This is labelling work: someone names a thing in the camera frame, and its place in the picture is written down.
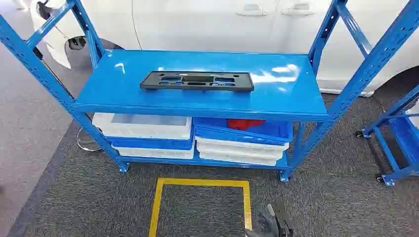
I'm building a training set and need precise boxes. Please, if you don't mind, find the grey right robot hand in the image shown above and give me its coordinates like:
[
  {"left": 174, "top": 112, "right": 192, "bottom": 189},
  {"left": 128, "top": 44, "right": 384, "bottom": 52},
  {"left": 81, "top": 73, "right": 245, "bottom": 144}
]
[{"left": 245, "top": 203, "right": 294, "bottom": 237}]

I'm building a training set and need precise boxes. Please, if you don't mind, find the black plastic plate bracket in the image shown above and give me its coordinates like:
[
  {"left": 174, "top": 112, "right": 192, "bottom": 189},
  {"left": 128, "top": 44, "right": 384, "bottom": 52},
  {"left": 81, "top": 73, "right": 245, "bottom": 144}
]
[{"left": 140, "top": 71, "right": 255, "bottom": 92}]

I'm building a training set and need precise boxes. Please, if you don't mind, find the large blue plastic bin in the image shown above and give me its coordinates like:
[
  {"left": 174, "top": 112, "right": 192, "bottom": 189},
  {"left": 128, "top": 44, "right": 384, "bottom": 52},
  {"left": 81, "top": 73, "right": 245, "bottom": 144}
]
[{"left": 193, "top": 117, "right": 294, "bottom": 147}]

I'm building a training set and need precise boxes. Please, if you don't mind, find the red plastic part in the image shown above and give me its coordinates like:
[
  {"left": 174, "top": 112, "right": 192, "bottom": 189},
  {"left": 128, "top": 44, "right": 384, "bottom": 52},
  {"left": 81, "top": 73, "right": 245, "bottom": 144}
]
[{"left": 226, "top": 119, "right": 265, "bottom": 131}]

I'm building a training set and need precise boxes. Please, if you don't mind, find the yellow floor tape square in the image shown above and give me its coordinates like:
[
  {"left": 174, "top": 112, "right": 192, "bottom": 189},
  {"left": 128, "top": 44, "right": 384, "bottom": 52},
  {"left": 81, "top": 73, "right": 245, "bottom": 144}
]
[{"left": 148, "top": 177, "right": 253, "bottom": 237}]

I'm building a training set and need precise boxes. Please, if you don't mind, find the clear white plastic bin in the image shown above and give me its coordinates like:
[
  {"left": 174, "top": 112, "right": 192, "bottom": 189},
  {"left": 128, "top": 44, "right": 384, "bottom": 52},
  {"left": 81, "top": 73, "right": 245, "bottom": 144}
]
[{"left": 92, "top": 113, "right": 193, "bottom": 141}]

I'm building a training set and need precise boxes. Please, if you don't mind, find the blue wheeled rack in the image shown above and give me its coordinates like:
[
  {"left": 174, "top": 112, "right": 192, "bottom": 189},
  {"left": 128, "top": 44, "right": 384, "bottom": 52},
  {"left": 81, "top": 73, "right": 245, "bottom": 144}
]
[{"left": 355, "top": 83, "right": 419, "bottom": 187}]

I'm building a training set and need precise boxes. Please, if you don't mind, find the blue steel shelf rack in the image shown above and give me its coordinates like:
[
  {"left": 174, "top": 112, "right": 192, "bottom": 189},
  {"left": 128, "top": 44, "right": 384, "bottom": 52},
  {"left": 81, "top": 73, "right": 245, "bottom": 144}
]
[{"left": 0, "top": 0, "right": 419, "bottom": 183}]

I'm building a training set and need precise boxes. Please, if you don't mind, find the chrome round stand base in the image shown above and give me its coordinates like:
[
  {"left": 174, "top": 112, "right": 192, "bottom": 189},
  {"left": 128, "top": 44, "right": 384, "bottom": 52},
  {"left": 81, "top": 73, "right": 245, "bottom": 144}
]
[{"left": 77, "top": 126, "right": 103, "bottom": 153}]

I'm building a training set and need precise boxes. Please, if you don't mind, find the white car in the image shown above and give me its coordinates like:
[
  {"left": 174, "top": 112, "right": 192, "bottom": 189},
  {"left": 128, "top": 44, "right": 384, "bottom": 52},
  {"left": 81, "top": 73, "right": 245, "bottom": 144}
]
[{"left": 13, "top": 0, "right": 419, "bottom": 99}]

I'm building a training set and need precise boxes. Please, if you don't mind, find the thin black stand pole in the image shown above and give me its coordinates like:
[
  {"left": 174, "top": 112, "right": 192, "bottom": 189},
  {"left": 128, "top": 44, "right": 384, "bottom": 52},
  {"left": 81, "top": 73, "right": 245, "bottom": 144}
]
[{"left": 33, "top": 47, "right": 94, "bottom": 121}]

